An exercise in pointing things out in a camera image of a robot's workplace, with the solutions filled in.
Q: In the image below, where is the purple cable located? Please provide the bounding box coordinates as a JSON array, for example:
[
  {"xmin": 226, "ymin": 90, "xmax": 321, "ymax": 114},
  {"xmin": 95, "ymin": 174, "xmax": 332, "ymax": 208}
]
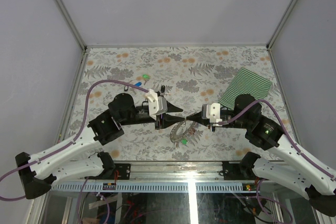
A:
[
  {"xmin": 0, "ymin": 79, "xmax": 150, "ymax": 200},
  {"xmin": 217, "ymin": 99, "xmax": 336, "ymax": 182}
]

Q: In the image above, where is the aluminium front rail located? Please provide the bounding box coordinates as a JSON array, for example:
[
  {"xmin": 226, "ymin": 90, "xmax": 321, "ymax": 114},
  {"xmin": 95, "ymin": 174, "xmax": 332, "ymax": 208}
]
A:
[{"xmin": 52, "ymin": 162, "xmax": 256, "ymax": 194}]

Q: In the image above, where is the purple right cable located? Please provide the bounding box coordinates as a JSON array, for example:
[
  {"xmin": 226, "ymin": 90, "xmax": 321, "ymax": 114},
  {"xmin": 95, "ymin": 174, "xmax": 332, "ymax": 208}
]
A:
[{"xmin": 217, "ymin": 99, "xmax": 336, "ymax": 182}]

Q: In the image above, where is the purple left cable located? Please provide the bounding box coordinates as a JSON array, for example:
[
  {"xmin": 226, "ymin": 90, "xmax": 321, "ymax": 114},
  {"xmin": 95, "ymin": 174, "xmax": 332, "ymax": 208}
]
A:
[{"xmin": 0, "ymin": 79, "xmax": 150, "ymax": 200}]

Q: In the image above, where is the floral table mat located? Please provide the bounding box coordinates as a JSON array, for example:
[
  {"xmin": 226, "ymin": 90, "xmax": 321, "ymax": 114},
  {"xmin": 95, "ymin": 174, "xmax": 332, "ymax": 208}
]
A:
[{"xmin": 65, "ymin": 46, "xmax": 291, "ymax": 161}]

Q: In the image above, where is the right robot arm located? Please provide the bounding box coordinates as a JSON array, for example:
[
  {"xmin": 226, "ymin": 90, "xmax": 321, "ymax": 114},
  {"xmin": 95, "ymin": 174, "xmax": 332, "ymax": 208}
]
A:
[{"xmin": 187, "ymin": 94, "xmax": 335, "ymax": 217}]

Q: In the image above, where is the green key tag far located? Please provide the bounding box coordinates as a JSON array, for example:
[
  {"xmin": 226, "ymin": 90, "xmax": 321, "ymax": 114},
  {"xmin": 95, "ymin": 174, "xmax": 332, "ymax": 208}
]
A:
[{"xmin": 142, "ymin": 74, "xmax": 150, "ymax": 80}]

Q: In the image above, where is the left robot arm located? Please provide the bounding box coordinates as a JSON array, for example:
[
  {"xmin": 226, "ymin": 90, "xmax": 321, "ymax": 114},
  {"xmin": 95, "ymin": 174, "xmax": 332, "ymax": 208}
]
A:
[{"xmin": 15, "ymin": 91, "xmax": 184, "ymax": 199}]

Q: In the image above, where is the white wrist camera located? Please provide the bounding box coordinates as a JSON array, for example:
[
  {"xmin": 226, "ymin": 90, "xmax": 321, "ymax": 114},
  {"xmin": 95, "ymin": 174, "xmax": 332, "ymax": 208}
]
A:
[
  {"xmin": 202, "ymin": 103, "xmax": 223, "ymax": 126},
  {"xmin": 145, "ymin": 89, "xmax": 167, "ymax": 117}
]

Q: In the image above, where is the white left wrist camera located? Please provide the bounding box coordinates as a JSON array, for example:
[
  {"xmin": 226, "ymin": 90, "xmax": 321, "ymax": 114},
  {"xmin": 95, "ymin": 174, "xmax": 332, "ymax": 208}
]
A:
[{"xmin": 145, "ymin": 89, "xmax": 167, "ymax": 117}]

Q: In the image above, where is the green striped cloth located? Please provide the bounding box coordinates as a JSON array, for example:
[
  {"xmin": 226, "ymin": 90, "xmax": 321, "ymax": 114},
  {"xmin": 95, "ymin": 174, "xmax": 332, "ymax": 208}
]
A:
[{"xmin": 218, "ymin": 68, "xmax": 272, "ymax": 109}]

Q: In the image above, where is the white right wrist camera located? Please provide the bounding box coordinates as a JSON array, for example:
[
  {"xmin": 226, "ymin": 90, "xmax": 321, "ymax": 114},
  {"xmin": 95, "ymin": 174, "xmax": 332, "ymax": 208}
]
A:
[{"xmin": 202, "ymin": 103, "xmax": 223, "ymax": 126}]

